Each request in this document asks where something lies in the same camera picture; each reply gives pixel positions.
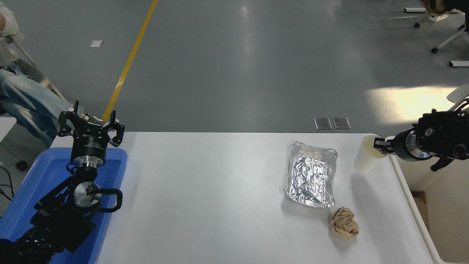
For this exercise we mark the white paper cup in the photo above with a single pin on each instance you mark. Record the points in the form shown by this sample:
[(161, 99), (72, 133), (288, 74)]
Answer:
[(364, 157)]

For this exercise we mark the silver foil tray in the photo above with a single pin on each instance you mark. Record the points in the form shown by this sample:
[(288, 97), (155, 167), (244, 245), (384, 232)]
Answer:
[(311, 176)]

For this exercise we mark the blue plastic tray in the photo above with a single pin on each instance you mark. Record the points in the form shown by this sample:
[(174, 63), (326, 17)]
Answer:
[(47, 176)]

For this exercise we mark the crumpled tan paper ball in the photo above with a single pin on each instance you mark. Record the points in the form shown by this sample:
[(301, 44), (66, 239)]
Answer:
[(343, 223)]

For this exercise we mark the seated person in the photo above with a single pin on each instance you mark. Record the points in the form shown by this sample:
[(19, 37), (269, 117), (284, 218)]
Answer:
[(29, 102)]

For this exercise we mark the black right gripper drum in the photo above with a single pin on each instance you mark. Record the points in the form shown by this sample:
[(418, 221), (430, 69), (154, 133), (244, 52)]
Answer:
[(399, 148)]

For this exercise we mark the large pale bin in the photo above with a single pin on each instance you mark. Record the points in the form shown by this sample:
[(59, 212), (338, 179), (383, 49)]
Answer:
[(447, 220)]

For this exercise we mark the white stand foot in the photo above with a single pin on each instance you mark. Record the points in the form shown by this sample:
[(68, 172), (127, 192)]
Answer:
[(458, 63), (416, 9)]

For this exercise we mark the dark furry object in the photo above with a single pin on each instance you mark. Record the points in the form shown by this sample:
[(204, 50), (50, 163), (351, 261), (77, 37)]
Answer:
[(436, 6)]

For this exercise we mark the white chair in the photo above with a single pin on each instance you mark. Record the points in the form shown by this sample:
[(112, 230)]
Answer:
[(458, 93)]

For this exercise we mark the grey folding chair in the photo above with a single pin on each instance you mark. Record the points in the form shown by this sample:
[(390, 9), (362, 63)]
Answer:
[(33, 69)]

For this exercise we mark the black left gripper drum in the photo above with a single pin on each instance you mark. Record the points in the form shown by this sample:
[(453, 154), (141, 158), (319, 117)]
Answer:
[(89, 144)]

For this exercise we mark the metal floor plate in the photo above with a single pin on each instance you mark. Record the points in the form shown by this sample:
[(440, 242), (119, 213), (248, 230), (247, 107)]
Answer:
[(341, 123), (322, 124)]

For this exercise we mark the office chair wheeled base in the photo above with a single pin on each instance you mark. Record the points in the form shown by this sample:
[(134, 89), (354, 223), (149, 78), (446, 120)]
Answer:
[(449, 38)]

